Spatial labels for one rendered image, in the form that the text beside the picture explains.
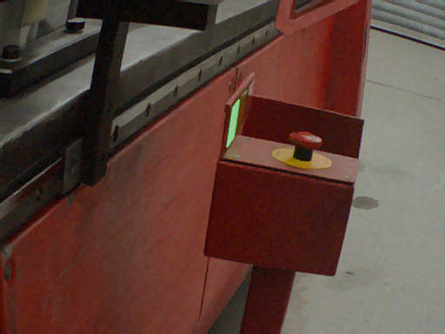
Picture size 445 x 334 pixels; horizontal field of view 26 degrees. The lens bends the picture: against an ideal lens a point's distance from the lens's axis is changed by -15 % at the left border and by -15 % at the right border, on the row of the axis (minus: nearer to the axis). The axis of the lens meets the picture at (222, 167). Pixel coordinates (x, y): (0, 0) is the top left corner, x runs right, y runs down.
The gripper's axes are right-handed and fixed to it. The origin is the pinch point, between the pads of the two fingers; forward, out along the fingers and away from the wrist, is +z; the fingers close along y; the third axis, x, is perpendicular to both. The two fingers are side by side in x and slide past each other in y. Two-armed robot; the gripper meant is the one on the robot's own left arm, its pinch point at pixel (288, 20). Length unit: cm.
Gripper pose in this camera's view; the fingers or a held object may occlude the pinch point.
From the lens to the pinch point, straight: 86.2
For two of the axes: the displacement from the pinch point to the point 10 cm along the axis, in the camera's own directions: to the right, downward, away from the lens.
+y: -1.5, 2.7, -9.5
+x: 8.1, 5.9, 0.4
